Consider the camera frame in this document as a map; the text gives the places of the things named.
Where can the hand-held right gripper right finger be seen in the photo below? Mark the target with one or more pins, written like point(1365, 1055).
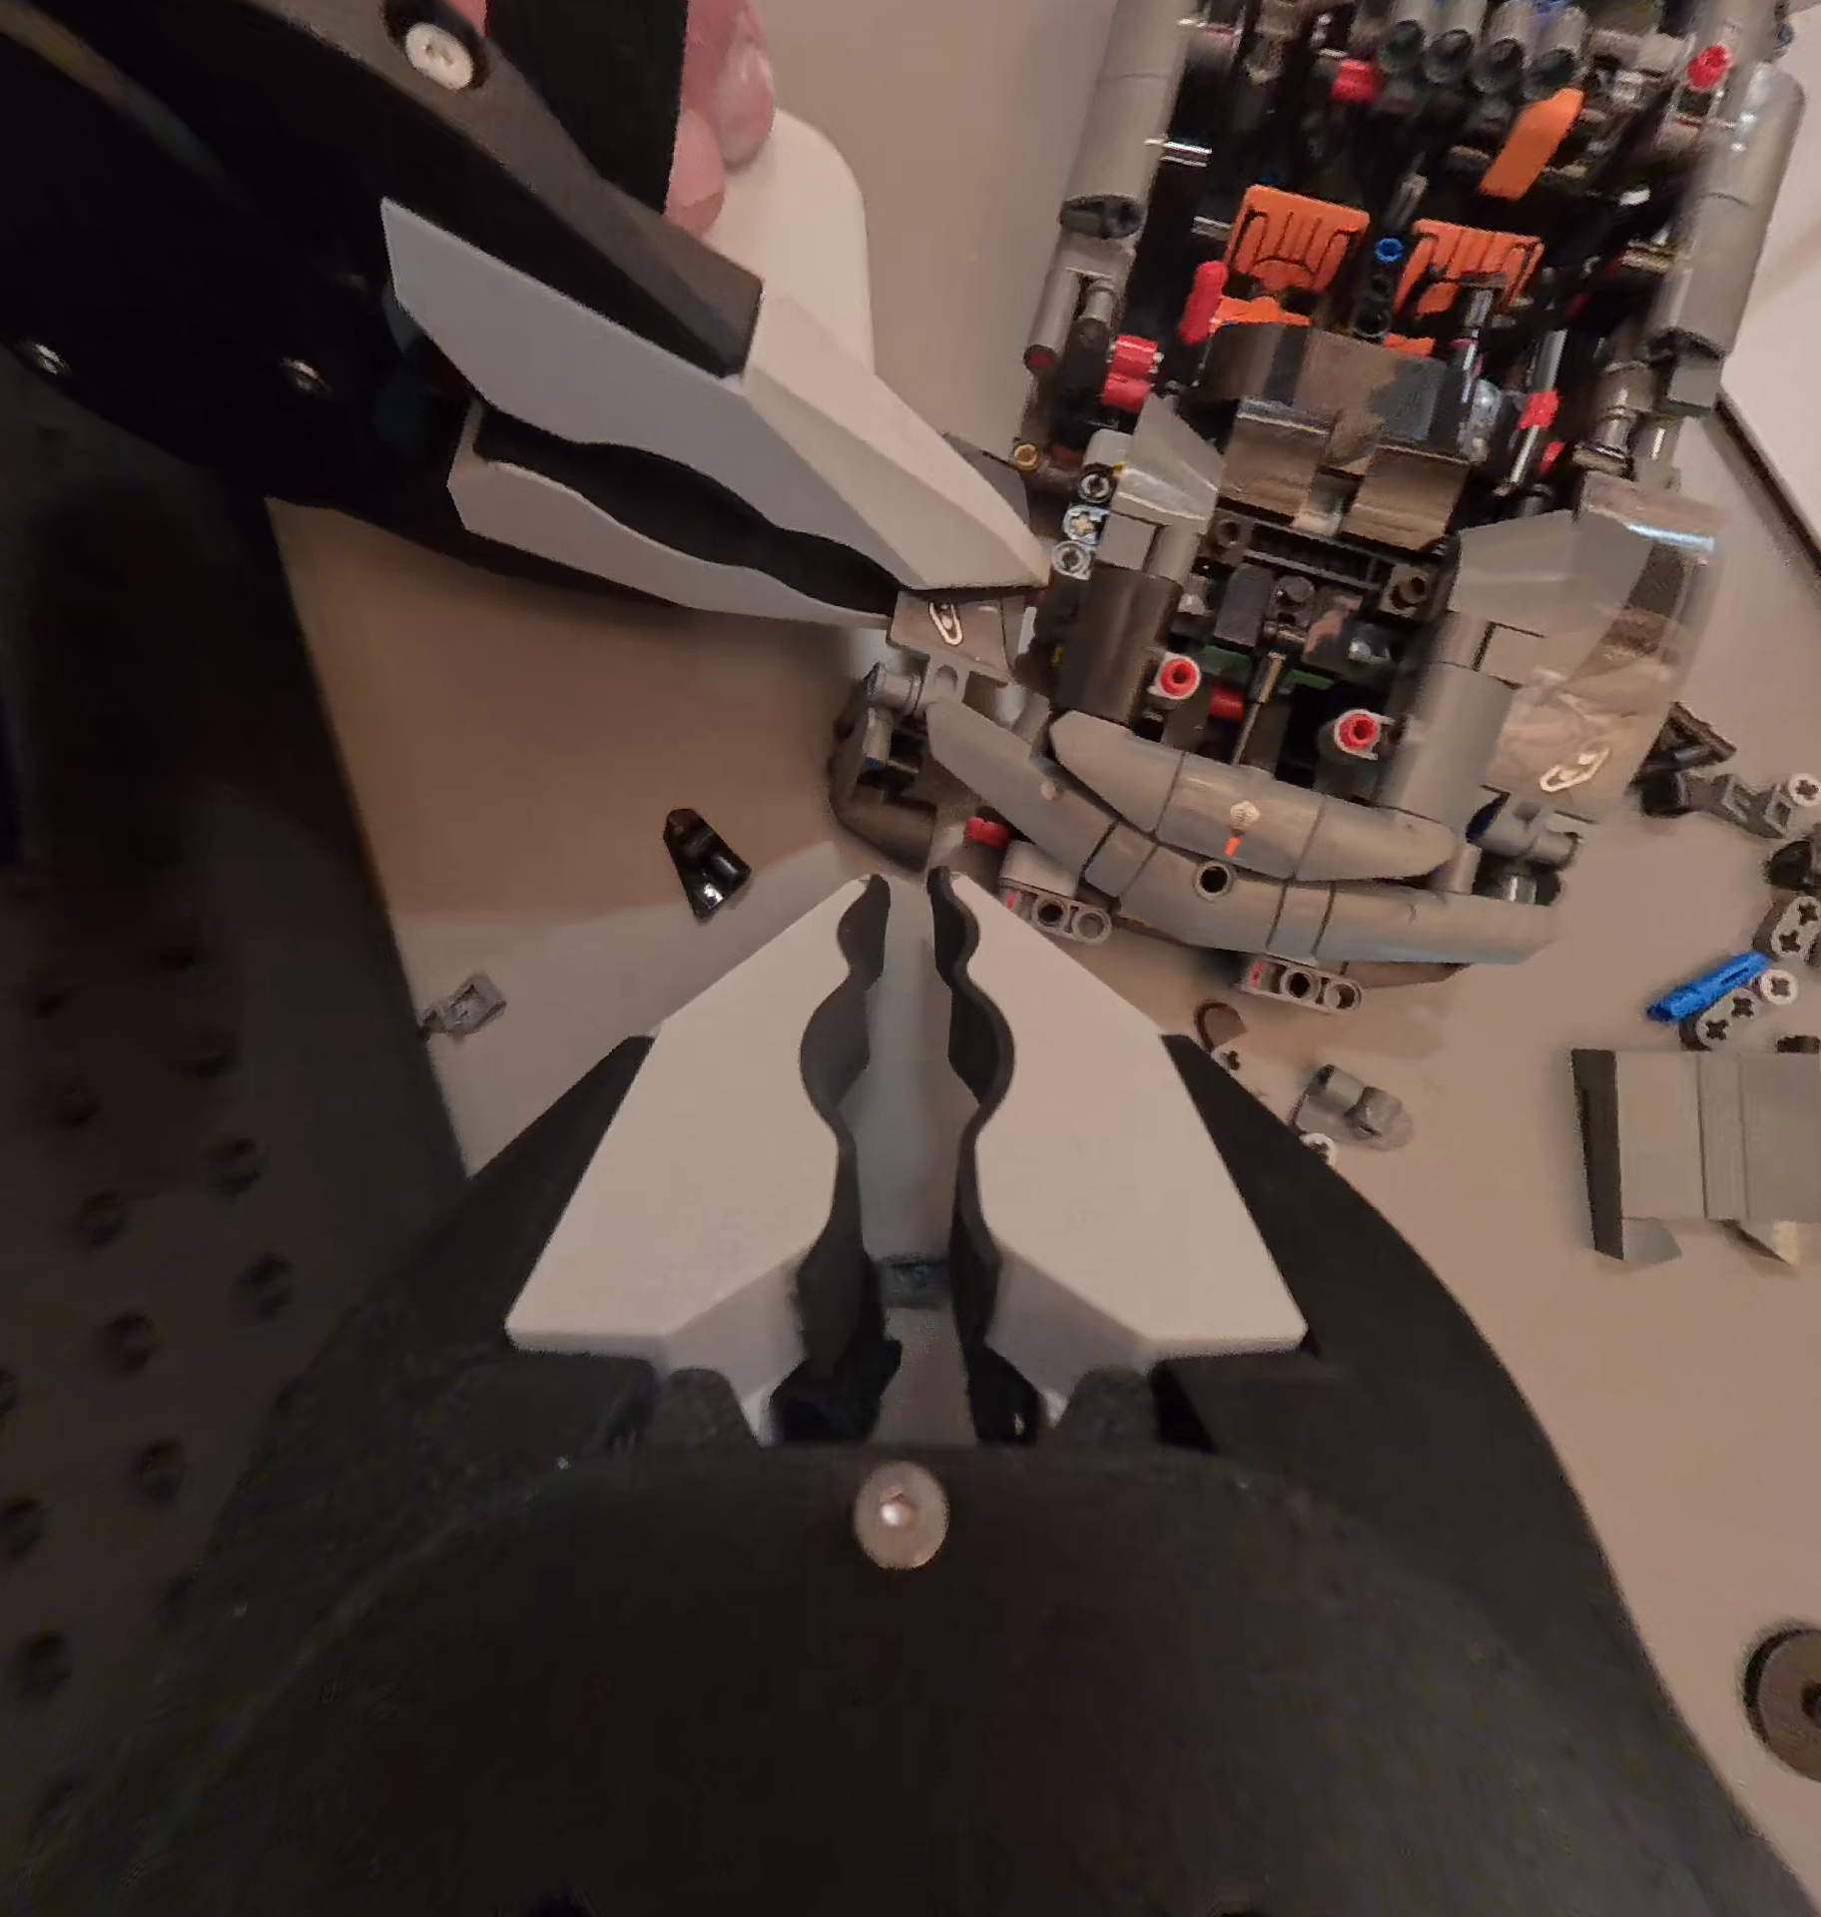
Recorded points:
point(1151, 1198)

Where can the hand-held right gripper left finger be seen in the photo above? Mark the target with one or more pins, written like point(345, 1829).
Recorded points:
point(672, 1182)

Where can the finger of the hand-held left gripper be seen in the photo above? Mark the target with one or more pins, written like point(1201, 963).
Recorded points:
point(852, 463)
point(552, 517)

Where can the grey lego car model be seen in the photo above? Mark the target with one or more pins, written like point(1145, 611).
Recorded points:
point(1255, 817)

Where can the grey lego clip piece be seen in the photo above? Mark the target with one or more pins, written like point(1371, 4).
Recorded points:
point(1345, 1104)

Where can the black lego wedge piece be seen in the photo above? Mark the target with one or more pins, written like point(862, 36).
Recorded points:
point(702, 865)

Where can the dark grey lego panel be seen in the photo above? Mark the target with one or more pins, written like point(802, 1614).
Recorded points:
point(1720, 1152)

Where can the cluster of small lego connectors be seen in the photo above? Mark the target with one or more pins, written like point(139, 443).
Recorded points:
point(1794, 929)

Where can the black round lego disc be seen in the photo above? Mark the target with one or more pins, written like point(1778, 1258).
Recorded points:
point(1810, 1700)

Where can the person's left hand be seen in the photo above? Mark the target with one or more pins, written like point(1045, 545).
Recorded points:
point(720, 104)

